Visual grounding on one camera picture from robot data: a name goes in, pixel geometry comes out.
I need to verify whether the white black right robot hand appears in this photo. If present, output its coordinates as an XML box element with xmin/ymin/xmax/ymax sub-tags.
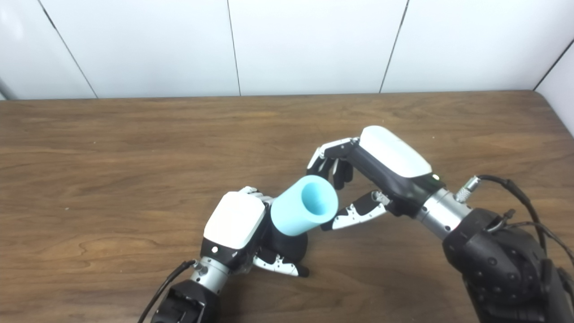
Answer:
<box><xmin>306</xmin><ymin>126</ymin><xmax>447</xmax><ymax>231</ymax></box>

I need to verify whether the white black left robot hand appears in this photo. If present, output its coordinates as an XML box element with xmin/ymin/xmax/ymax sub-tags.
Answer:
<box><xmin>200</xmin><ymin>186</ymin><xmax>310</xmax><ymax>278</ymax></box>

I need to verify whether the light-blue hose piece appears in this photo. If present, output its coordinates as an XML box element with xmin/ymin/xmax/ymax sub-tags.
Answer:
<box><xmin>270</xmin><ymin>175</ymin><xmax>339</xmax><ymax>237</ymax></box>

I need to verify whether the black flared nozzle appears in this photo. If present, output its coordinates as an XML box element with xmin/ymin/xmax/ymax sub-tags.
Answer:
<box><xmin>260</xmin><ymin>224</ymin><xmax>309</xmax><ymax>270</ymax></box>

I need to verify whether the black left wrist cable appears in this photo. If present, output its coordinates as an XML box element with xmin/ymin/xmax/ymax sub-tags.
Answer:
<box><xmin>137</xmin><ymin>259</ymin><xmax>198</xmax><ymax>323</ymax></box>

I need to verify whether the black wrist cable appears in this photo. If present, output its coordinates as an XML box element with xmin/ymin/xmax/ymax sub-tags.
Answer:
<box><xmin>137</xmin><ymin>259</ymin><xmax>198</xmax><ymax>323</ymax></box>
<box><xmin>454</xmin><ymin>174</ymin><xmax>574</xmax><ymax>270</ymax></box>

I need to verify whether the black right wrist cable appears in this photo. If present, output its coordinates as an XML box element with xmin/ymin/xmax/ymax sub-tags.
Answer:
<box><xmin>454</xmin><ymin>174</ymin><xmax>574</xmax><ymax>270</ymax></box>

